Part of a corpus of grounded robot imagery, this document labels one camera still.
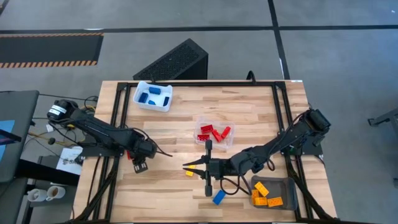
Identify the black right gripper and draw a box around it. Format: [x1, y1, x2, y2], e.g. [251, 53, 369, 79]
[182, 139, 238, 197]

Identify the clear plastic bin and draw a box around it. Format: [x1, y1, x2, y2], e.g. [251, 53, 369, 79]
[193, 116, 236, 151]

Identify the white plastic bin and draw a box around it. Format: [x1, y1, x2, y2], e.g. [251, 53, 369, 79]
[132, 80, 174, 113]

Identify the white paper sheet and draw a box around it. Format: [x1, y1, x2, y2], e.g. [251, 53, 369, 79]
[55, 147, 84, 175]

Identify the dark grey plastic bin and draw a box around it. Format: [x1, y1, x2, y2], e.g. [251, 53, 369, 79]
[250, 175, 299, 211]

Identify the white cup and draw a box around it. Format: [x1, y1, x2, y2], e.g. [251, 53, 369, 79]
[27, 188, 47, 202]
[45, 185, 67, 202]

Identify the black computer tower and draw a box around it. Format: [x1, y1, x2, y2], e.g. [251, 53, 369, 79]
[132, 38, 209, 81]

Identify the blue sheet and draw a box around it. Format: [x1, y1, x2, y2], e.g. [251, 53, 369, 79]
[0, 119, 16, 162]

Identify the black hazard-striped floor mat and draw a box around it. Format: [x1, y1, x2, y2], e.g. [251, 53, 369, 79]
[0, 32, 105, 69]

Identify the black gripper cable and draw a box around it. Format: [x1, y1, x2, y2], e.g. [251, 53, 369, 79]
[146, 141, 174, 157]
[219, 176, 252, 196]

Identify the black aluminium table frame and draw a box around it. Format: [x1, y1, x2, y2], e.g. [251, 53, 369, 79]
[73, 80, 340, 223]

